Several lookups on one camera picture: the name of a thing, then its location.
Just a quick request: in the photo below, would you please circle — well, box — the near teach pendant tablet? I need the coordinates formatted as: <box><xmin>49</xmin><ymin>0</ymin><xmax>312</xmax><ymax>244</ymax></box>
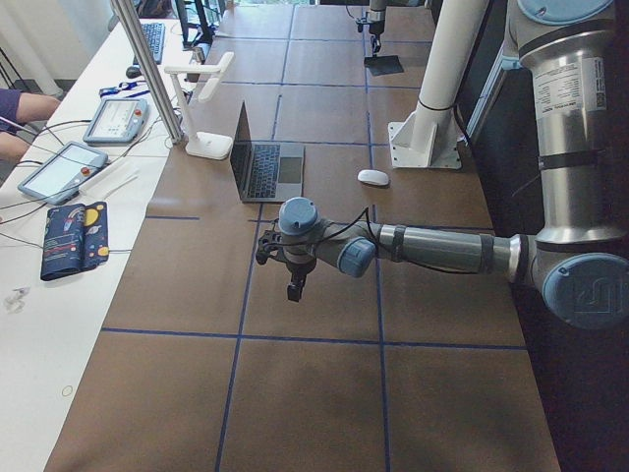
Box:
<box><xmin>18</xmin><ymin>142</ymin><xmax>108</xmax><ymax>206</ymax></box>

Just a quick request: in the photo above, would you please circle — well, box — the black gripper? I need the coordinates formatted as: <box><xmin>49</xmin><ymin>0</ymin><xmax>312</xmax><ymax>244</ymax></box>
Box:
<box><xmin>286</xmin><ymin>258</ymin><xmax>316</xmax><ymax>302</ymax></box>
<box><xmin>357</xmin><ymin>10</ymin><xmax>385</xmax><ymax>57</ymax></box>

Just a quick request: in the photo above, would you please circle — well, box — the far teach pendant tablet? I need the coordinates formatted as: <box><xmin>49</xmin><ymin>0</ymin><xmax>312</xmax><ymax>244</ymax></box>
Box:
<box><xmin>83</xmin><ymin>98</ymin><xmax>148</xmax><ymax>147</ymax></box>

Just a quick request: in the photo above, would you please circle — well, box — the black keyboard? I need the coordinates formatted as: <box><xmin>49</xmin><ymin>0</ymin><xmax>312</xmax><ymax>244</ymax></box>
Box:
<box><xmin>141</xmin><ymin>23</ymin><xmax>166</xmax><ymax>64</ymax></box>

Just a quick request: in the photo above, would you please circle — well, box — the black monitor stand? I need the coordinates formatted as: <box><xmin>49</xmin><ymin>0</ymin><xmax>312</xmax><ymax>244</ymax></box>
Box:
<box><xmin>172</xmin><ymin>0</ymin><xmax>225</xmax><ymax>50</ymax></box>

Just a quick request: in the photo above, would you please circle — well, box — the white desk lamp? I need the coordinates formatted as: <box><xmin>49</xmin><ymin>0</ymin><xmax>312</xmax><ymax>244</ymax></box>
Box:
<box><xmin>164</xmin><ymin>51</ymin><xmax>235</xmax><ymax>160</ymax></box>

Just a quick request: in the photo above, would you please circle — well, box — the aluminium frame post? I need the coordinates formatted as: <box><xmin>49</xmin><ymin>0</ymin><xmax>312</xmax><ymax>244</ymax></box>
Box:
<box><xmin>110</xmin><ymin>0</ymin><xmax>185</xmax><ymax>146</ymax></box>

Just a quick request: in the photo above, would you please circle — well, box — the black desk mouse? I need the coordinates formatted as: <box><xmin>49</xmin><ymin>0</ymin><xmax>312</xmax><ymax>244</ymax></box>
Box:
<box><xmin>125</xmin><ymin>65</ymin><xmax>143</xmax><ymax>80</ymax></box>

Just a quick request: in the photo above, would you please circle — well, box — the white computer mouse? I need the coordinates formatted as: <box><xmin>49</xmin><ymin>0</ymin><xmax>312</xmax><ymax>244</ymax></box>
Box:
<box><xmin>357</xmin><ymin>169</ymin><xmax>390</xmax><ymax>187</ymax></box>

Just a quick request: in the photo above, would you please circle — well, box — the dark blue space pencil case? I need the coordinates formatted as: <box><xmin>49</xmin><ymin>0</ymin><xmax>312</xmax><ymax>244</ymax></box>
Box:
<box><xmin>40</xmin><ymin>201</ymin><xmax>109</xmax><ymax>281</ymax></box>

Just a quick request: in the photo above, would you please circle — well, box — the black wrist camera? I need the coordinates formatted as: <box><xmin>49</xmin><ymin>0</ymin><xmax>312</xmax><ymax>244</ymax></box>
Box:
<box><xmin>256</xmin><ymin>222</ymin><xmax>286</xmax><ymax>266</ymax></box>

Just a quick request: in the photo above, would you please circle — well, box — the grey laptop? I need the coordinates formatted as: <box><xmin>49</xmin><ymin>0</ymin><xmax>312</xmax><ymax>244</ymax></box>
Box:
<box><xmin>230</xmin><ymin>102</ymin><xmax>305</xmax><ymax>204</ymax></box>

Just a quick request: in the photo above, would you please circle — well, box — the black mouse pad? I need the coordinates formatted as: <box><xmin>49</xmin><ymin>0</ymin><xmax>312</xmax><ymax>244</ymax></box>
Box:
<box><xmin>364</xmin><ymin>55</ymin><xmax>404</xmax><ymax>77</ymax></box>

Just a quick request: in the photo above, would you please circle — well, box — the person forearm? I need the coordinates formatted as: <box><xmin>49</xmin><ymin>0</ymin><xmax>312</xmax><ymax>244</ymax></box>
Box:
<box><xmin>0</xmin><ymin>88</ymin><xmax>61</xmax><ymax>161</ymax></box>

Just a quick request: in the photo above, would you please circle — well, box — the blue lanyard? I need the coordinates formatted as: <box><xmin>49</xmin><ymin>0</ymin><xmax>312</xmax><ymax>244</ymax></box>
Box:
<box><xmin>97</xmin><ymin>81</ymin><xmax>151</xmax><ymax>98</ymax></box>

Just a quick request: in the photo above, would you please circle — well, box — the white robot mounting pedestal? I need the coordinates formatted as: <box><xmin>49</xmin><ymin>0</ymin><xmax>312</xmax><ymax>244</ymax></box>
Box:
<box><xmin>388</xmin><ymin>0</ymin><xmax>489</xmax><ymax>169</ymax></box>

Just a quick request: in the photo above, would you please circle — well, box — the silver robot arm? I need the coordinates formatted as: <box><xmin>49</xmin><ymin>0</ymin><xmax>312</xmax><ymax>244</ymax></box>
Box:
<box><xmin>355</xmin><ymin>0</ymin><xmax>387</xmax><ymax>58</ymax></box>
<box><xmin>256</xmin><ymin>1</ymin><xmax>628</xmax><ymax>329</ymax></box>

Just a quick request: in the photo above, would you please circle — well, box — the teach pendant tablet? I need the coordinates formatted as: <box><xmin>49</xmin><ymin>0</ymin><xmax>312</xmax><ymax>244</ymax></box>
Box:
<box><xmin>83</xmin><ymin>98</ymin><xmax>148</xmax><ymax>147</ymax></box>
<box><xmin>18</xmin><ymin>142</ymin><xmax>108</xmax><ymax>206</ymax></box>

